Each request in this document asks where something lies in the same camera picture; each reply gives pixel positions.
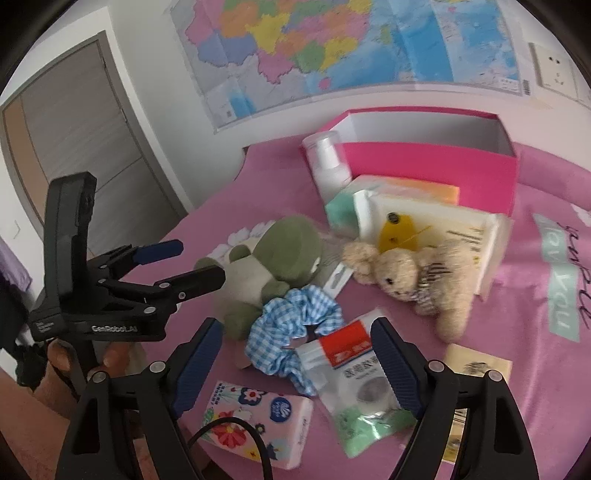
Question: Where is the person's left hand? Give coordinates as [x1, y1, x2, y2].
[33, 341, 146, 418]

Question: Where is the white wall socket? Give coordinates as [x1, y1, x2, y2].
[529, 43, 578, 100]

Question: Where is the white pump bottle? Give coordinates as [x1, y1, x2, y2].
[303, 130, 352, 204]

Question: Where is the pink printed bedsheet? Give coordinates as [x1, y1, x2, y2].
[124, 138, 591, 480]

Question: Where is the yellow pocket tissue pack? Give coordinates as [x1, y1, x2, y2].
[443, 344, 512, 464]

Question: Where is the green frog plush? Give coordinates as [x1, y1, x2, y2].
[214, 216, 324, 341]

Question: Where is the black cable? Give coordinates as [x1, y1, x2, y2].
[186, 416, 275, 480]

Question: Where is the grey wooden door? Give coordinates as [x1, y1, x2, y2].
[1, 32, 187, 256]

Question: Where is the pastel tissue pack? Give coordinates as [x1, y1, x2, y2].
[325, 175, 461, 238]

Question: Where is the blue checked scrunchie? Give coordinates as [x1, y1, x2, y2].
[245, 285, 345, 397]

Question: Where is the pink floral tissue pack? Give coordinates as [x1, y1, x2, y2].
[202, 381, 314, 470]

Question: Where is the yellow wet wipes pack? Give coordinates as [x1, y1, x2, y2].
[356, 195, 513, 300]

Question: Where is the colourful wall map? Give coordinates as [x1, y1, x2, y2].
[169, 1, 525, 128]

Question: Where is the purple hanging cloth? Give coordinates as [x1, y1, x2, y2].
[0, 238, 32, 293]

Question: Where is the medical tape bag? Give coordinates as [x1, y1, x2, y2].
[295, 308, 415, 458]

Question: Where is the beige teddy bear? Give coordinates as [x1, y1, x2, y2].
[342, 240, 478, 343]

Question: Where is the pink cardboard box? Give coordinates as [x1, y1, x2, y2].
[320, 106, 519, 216]

